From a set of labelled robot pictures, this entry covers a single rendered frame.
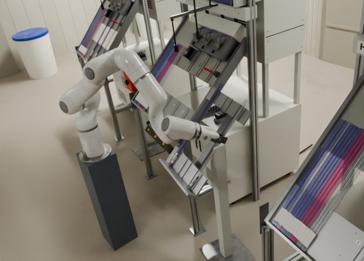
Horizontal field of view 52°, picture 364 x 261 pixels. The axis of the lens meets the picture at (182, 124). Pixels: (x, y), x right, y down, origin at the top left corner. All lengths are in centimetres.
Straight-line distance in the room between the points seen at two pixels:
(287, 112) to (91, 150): 131
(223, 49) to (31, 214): 194
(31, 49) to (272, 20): 388
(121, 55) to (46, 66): 405
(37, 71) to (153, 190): 318
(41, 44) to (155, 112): 403
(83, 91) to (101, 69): 27
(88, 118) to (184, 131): 70
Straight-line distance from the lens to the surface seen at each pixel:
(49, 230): 296
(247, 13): 210
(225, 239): 233
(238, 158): 251
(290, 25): 239
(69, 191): 322
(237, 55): 217
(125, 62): 160
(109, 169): 225
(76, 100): 198
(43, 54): 557
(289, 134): 274
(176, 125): 156
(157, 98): 157
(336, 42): 480
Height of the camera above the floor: 191
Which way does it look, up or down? 31 degrees down
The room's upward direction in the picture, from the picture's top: 8 degrees counter-clockwise
